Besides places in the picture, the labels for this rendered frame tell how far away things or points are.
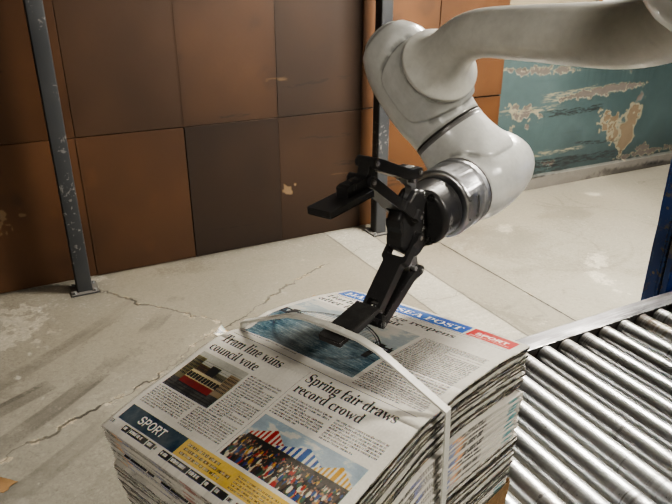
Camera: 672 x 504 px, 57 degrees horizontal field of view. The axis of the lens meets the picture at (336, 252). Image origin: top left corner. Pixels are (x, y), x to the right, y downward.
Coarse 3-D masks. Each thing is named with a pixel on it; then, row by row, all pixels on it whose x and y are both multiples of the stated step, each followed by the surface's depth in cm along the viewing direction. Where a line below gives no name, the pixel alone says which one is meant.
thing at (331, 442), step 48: (192, 384) 67; (240, 384) 66; (288, 384) 65; (144, 432) 62; (192, 432) 61; (240, 432) 60; (288, 432) 59; (336, 432) 58; (384, 432) 57; (144, 480) 63; (192, 480) 56; (240, 480) 55; (288, 480) 54; (336, 480) 53; (384, 480) 55
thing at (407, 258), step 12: (420, 240) 72; (384, 252) 73; (408, 252) 71; (384, 264) 72; (396, 264) 71; (408, 264) 72; (384, 276) 71; (396, 276) 71; (372, 288) 71; (384, 288) 71; (372, 300) 72; (384, 300) 70
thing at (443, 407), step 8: (248, 320) 76; (256, 320) 74; (264, 320) 73; (304, 320) 69; (312, 320) 68; (320, 320) 68; (328, 328) 66; (336, 328) 66; (344, 328) 66; (344, 336) 65; (352, 336) 65; (360, 336) 65; (368, 344) 64; (376, 352) 63; (384, 352) 63; (384, 360) 62; (392, 360) 62; (400, 368) 62; (408, 376) 61; (416, 384) 61; (424, 392) 60; (432, 392) 61; (432, 400) 60; (440, 400) 60; (440, 408) 60; (448, 408) 60
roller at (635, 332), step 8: (624, 320) 154; (616, 328) 154; (624, 328) 152; (632, 328) 151; (640, 328) 150; (632, 336) 150; (640, 336) 148; (648, 336) 147; (656, 336) 147; (648, 344) 146; (656, 344) 145; (664, 344) 144; (664, 352) 143
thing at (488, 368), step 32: (416, 320) 80; (448, 320) 81; (416, 352) 71; (448, 352) 71; (480, 352) 71; (512, 352) 73; (448, 384) 64; (480, 384) 66; (512, 384) 74; (480, 416) 69; (512, 416) 76; (480, 448) 70; (512, 448) 78; (480, 480) 71
